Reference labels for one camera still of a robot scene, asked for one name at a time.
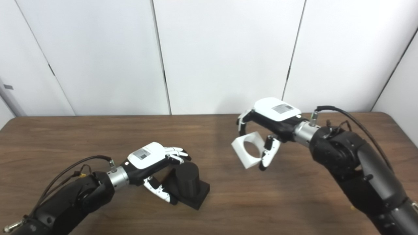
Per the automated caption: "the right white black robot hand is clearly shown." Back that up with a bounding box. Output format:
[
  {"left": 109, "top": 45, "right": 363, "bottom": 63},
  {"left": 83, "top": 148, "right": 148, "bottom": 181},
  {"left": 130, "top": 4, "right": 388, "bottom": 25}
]
[{"left": 237, "top": 97, "right": 302, "bottom": 171}]

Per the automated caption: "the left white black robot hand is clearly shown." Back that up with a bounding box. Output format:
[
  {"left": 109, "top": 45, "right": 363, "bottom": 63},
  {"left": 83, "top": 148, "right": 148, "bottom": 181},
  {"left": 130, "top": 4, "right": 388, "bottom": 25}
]
[{"left": 123, "top": 142, "right": 192, "bottom": 205}]

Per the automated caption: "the black peg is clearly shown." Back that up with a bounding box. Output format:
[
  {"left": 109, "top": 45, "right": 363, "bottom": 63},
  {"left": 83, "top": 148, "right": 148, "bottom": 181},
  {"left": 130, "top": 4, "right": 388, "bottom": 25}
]
[{"left": 162, "top": 161, "right": 210, "bottom": 210}]

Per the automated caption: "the white square piece with hole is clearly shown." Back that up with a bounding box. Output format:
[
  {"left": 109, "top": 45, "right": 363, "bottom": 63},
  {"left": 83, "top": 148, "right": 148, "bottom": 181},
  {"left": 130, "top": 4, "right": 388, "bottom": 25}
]
[{"left": 231, "top": 131, "right": 270, "bottom": 169}]

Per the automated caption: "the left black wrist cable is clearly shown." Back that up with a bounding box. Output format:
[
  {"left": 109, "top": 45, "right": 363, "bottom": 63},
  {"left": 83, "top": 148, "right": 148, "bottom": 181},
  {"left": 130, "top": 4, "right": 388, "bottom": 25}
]
[{"left": 23, "top": 155, "right": 118, "bottom": 217}]

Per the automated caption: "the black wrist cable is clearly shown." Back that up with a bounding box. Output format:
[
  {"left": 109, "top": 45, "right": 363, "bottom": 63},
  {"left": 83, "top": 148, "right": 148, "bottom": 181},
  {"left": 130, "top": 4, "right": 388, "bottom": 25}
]
[
  {"left": 310, "top": 105, "right": 394, "bottom": 172},
  {"left": 23, "top": 155, "right": 118, "bottom": 217}
]

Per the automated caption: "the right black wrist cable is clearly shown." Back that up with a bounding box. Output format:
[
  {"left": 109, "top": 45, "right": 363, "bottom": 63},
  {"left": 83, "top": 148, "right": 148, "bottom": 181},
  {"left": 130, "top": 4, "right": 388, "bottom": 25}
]
[{"left": 310, "top": 105, "right": 394, "bottom": 172}]

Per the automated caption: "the grey wall post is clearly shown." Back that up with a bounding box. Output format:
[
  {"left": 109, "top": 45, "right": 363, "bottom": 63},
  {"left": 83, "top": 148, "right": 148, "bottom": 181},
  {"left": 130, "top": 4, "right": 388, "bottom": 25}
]
[{"left": 0, "top": 77, "right": 26, "bottom": 117}]

